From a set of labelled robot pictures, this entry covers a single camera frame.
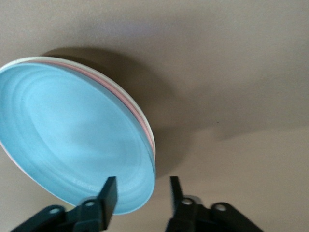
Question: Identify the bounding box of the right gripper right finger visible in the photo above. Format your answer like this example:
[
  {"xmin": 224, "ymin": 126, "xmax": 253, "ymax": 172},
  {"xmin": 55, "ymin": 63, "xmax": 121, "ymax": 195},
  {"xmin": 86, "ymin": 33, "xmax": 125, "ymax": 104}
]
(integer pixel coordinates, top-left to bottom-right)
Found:
[{"xmin": 164, "ymin": 176, "xmax": 266, "ymax": 232}]

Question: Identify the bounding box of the beige plate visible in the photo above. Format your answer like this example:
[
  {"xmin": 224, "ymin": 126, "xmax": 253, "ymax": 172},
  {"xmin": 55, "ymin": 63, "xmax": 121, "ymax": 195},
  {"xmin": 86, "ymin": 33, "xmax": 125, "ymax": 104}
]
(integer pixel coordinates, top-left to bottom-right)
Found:
[{"xmin": 0, "ymin": 56, "xmax": 157, "ymax": 170}]

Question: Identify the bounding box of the pink plate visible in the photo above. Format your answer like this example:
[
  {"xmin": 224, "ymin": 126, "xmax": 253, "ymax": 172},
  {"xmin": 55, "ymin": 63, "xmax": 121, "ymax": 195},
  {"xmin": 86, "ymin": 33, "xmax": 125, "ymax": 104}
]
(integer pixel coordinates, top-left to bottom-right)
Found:
[{"xmin": 24, "ymin": 60, "xmax": 155, "ymax": 158}]

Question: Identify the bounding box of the blue plate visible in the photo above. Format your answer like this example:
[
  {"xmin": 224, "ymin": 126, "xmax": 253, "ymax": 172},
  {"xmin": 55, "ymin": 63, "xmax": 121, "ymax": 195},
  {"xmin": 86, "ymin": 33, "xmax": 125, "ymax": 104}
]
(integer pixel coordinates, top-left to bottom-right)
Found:
[{"xmin": 0, "ymin": 63, "xmax": 156, "ymax": 217}]

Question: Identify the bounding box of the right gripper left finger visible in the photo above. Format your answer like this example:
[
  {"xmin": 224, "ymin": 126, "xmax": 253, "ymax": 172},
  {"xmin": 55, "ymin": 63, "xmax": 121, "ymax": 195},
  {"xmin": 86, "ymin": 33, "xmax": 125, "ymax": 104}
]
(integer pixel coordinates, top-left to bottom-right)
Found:
[{"xmin": 9, "ymin": 176, "xmax": 119, "ymax": 232}]

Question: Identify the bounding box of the brown table mat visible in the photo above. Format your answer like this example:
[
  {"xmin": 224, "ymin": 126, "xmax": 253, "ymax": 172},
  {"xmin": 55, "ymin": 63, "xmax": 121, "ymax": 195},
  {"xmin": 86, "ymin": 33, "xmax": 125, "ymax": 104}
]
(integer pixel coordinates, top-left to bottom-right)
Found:
[{"xmin": 0, "ymin": 0, "xmax": 309, "ymax": 232}]

